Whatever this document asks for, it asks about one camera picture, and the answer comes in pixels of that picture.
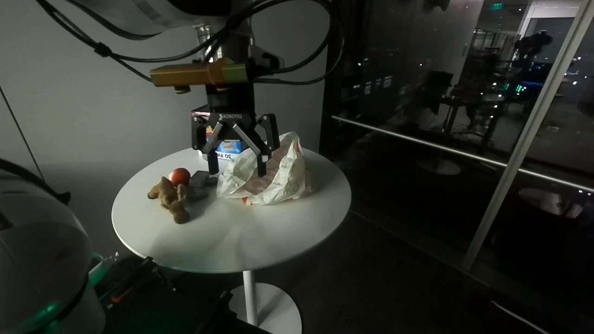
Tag gold wrist camera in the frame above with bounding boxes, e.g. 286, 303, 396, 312
151, 60, 249, 91

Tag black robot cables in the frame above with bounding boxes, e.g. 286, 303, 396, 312
36, 0, 346, 87

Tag red plush tomato toy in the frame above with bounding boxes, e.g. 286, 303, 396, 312
171, 167, 192, 186

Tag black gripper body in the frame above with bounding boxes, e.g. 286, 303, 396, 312
192, 84, 279, 152

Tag white plastic bag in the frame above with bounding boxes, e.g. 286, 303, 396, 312
218, 132, 312, 206

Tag blue snack pack box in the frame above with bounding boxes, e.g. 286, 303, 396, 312
216, 139, 247, 173

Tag round white table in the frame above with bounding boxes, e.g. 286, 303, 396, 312
112, 149, 351, 334

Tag brown plush toy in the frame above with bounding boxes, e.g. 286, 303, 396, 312
147, 178, 190, 225

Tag white window frame post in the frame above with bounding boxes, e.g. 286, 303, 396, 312
463, 0, 594, 269

